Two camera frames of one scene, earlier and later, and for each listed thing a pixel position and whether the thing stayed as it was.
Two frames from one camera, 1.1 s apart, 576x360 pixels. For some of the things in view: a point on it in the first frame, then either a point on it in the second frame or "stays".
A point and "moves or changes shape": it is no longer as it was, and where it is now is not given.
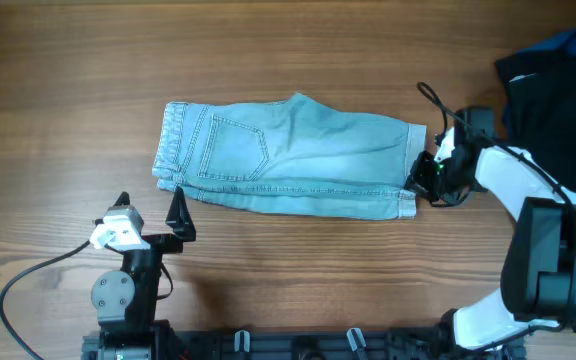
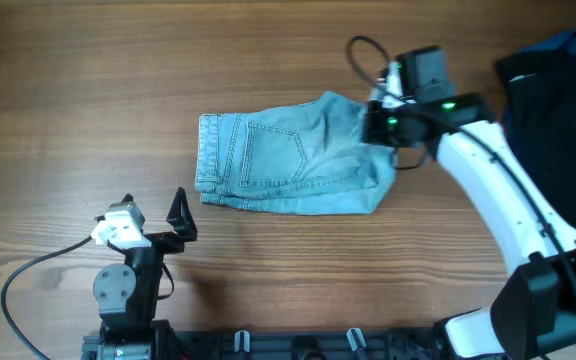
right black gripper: [417, 181] to [374, 131]
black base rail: [428, 344] stays
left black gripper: [177, 217] stays
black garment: [556, 109] stays
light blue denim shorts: [300, 155] moves or changes shape
